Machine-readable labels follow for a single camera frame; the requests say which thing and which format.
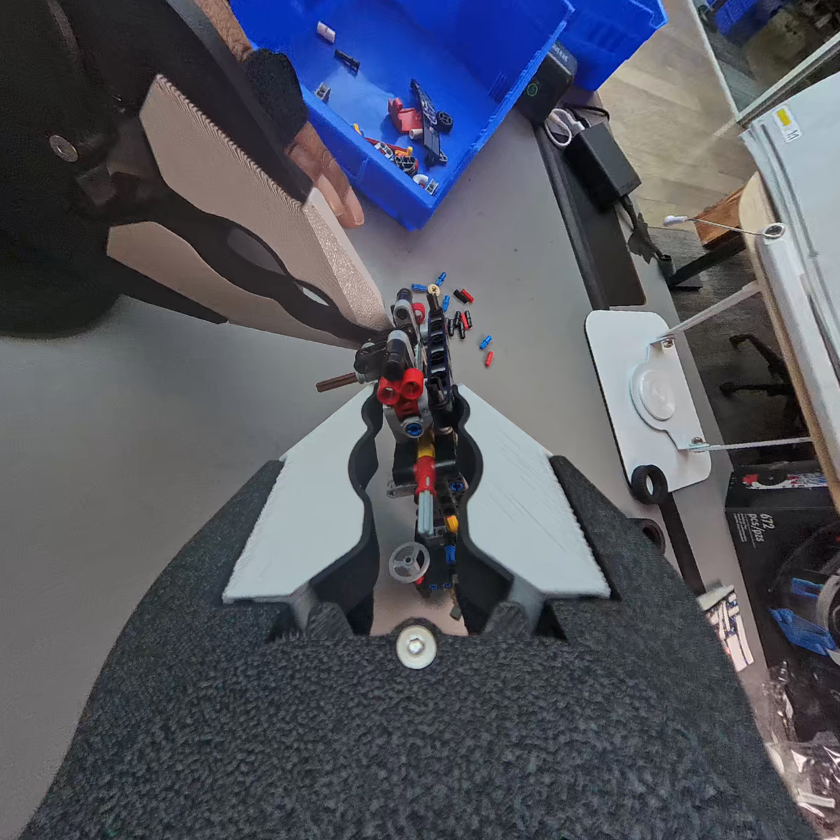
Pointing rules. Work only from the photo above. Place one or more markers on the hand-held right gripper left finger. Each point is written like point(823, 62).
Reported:
point(289, 525)

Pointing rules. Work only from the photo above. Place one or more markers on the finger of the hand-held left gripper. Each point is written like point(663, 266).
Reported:
point(236, 170)
point(197, 269)

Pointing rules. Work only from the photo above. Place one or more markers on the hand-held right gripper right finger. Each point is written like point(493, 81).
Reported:
point(525, 512)

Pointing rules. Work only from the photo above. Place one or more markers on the toy brick car chassis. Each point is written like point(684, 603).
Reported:
point(426, 459)

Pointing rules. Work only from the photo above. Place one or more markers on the person's left hand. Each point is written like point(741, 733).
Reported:
point(328, 177)

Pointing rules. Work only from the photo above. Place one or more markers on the black toy tyre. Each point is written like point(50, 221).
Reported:
point(649, 484)

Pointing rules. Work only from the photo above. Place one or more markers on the black toy brick connector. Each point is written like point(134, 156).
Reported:
point(347, 60)

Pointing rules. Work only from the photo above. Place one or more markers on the pile of red black bricks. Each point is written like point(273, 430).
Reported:
point(397, 152)

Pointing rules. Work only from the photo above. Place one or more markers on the white toy brick piece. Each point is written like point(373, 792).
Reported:
point(326, 30)

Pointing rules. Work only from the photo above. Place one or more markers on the red toy brick panel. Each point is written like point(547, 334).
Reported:
point(403, 113)

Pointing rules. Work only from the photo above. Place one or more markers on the long black toy brick beam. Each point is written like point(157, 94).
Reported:
point(428, 124)

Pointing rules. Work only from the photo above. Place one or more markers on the scattered small toy pins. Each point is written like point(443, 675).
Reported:
point(467, 321)

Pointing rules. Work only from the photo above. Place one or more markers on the instruction booklet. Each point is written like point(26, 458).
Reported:
point(728, 623)

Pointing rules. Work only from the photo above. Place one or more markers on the black product box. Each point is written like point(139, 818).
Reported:
point(774, 564)

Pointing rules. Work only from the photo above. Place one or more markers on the large blue plastic bin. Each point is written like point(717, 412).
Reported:
point(472, 59)

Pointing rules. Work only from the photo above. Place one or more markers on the black office chair base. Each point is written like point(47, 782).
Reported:
point(761, 367)

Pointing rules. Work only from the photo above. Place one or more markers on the black power bank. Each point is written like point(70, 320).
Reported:
point(550, 82)

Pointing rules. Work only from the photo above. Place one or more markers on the black power adapter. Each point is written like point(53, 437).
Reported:
point(600, 164)

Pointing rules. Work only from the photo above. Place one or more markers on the clear plastic bag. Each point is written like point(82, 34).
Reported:
point(807, 741)

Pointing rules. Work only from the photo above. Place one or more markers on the white board panel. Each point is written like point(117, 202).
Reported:
point(800, 262)

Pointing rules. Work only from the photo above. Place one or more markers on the small blue plastic bin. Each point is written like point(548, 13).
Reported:
point(610, 39)

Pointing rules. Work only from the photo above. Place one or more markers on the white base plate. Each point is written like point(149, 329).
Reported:
point(646, 407)

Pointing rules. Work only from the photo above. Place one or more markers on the dark grey desk rail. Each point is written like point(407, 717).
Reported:
point(590, 229)

